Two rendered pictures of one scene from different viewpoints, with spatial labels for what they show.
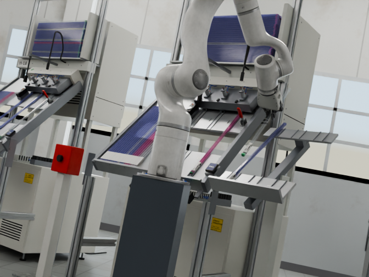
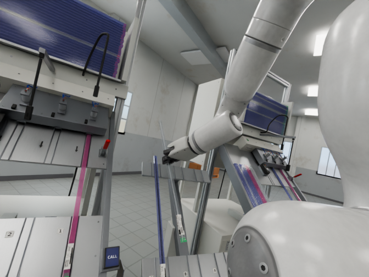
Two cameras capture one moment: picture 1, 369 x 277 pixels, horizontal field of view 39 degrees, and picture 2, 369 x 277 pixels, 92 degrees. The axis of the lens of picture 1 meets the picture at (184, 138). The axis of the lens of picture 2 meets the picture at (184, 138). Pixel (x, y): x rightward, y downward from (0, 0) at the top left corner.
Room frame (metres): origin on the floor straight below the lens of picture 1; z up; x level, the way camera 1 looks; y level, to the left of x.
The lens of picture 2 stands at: (1.94, 0.28, 1.15)
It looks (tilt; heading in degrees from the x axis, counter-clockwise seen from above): 1 degrees up; 294
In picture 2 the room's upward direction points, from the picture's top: 12 degrees clockwise
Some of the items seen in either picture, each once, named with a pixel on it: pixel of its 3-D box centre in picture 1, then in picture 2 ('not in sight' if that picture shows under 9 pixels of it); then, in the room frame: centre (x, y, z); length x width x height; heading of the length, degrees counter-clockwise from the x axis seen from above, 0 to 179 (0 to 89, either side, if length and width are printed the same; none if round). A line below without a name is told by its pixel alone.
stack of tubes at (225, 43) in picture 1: (237, 42); (60, 31); (2.84, -0.19, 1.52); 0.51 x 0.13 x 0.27; 54
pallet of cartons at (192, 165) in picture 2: not in sight; (203, 170); (3.88, -6.71, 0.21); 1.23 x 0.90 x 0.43; 81
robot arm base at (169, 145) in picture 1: (168, 154); not in sight; (1.84, 0.05, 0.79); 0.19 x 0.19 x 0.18
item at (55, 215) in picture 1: (56, 212); not in sight; (3.02, 0.64, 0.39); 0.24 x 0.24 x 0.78; 54
